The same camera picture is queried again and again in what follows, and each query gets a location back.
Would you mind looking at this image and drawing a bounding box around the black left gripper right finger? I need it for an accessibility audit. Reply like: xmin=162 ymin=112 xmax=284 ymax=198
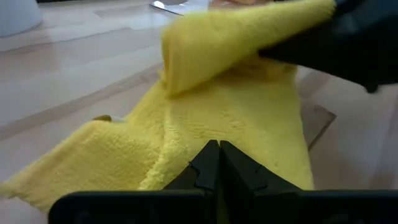
xmin=220 ymin=140 xmax=302 ymax=224

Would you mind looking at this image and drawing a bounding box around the yellow microfiber towel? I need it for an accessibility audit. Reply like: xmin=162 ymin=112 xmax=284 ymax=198
xmin=0 ymin=0 xmax=336 ymax=224

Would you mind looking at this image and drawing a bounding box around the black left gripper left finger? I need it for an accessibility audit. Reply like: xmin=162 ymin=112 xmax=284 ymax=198
xmin=163 ymin=139 xmax=221 ymax=224

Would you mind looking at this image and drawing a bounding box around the white round plant pot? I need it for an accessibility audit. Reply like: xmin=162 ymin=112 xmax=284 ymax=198
xmin=0 ymin=0 xmax=44 ymax=39

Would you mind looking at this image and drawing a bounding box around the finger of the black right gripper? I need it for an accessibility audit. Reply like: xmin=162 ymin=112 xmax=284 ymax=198
xmin=257 ymin=12 xmax=398 ymax=94

